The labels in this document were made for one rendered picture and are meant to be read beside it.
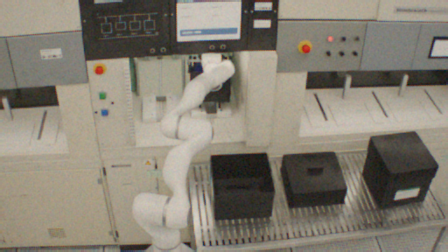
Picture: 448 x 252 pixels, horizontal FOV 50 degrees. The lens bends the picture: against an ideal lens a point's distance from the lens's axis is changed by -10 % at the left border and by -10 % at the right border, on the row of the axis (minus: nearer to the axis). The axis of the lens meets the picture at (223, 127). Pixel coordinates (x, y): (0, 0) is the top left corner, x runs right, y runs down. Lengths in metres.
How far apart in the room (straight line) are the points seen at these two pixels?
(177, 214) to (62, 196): 1.18
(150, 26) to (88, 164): 0.88
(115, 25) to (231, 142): 0.89
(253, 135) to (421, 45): 0.99
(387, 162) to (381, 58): 0.52
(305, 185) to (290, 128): 0.36
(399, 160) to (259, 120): 0.73
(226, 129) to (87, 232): 1.08
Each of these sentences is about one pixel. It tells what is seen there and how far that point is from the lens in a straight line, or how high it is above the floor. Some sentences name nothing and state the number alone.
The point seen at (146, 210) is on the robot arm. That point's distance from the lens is 1.97.
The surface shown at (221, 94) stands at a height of 1.01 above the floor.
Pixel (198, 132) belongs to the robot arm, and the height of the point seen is 1.27.
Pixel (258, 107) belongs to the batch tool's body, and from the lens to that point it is 2.54.
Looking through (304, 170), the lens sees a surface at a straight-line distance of 2.60.
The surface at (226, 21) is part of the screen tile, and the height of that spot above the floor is 1.56.
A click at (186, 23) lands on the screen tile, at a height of 1.56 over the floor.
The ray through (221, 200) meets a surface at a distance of 2.37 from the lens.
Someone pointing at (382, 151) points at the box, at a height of 1.01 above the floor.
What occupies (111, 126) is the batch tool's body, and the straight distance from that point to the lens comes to 2.63.
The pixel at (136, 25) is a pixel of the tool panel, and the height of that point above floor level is 1.56.
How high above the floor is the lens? 2.61
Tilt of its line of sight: 38 degrees down
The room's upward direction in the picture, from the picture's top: 2 degrees clockwise
